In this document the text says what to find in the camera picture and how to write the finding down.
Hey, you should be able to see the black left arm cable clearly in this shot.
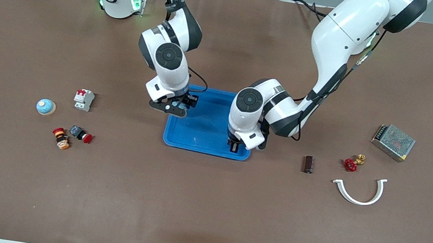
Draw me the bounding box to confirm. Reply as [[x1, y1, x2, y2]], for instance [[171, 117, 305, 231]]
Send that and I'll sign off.
[[286, 5, 388, 153]]

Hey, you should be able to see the red emergency stop button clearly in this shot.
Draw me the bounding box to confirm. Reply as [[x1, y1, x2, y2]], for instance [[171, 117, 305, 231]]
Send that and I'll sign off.
[[67, 125, 95, 145]]

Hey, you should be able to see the white half-ring pipe clamp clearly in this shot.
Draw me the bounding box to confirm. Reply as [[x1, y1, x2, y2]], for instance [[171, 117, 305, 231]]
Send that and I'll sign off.
[[329, 170, 388, 210]]

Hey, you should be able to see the blue plastic tray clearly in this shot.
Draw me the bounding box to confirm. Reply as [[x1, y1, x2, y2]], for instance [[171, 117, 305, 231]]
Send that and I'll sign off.
[[161, 82, 261, 163]]

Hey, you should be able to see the metal mesh power supply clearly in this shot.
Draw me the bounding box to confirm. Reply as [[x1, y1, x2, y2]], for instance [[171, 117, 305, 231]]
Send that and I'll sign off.
[[368, 121, 418, 165]]

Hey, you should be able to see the black cable at arm base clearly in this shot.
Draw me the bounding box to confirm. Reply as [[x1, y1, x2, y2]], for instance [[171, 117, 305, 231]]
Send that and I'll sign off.
[[289, 0, 329, 23]]

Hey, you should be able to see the brass valve with red handle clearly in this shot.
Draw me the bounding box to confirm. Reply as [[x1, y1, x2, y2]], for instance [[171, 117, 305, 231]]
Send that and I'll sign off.
[[343, 152, 367, 174]]

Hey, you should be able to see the white red circuit breaker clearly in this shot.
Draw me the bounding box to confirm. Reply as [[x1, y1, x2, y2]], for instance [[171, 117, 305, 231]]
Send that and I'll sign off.
[[72, 88, 96, 113]]

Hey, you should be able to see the orange red push button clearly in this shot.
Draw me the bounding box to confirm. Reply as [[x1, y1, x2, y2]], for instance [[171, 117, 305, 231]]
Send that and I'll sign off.
[[50, 126, 73, 151]]

